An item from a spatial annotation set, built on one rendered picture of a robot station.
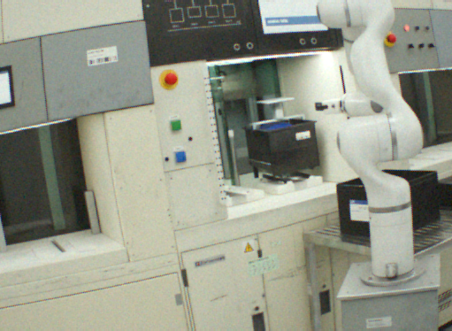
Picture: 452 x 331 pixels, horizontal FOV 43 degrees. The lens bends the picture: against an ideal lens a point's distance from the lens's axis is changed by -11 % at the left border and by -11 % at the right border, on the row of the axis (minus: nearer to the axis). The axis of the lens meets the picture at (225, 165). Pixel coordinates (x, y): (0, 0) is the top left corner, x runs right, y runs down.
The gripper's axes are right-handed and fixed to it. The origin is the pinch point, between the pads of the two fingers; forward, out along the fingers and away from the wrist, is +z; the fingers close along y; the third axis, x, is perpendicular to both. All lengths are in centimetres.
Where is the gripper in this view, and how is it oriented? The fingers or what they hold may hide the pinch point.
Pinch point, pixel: (324, 105)
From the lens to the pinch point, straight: 230.1
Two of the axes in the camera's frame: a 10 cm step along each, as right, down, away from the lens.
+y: 8.8, -1.8, 4.3
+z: -4.4, -0.4, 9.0
